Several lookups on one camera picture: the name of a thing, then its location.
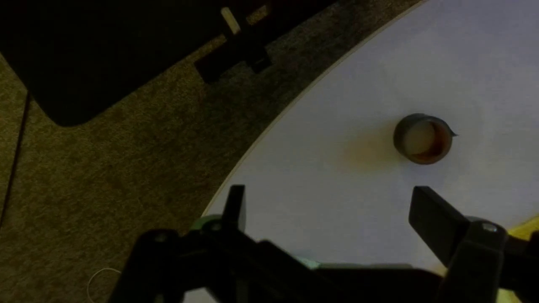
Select black floor cable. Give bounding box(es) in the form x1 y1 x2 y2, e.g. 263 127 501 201
0 91 31 228

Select thin white cable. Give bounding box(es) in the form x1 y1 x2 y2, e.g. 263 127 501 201
85 265 124 300

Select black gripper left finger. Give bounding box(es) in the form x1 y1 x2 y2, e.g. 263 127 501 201
221 184 250 231

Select black robot cart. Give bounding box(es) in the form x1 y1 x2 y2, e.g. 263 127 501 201
0 0 341 128

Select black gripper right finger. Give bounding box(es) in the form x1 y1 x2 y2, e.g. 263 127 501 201
408 186 472 270

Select black masking tape roll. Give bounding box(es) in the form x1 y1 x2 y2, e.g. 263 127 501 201
393 112 459 167

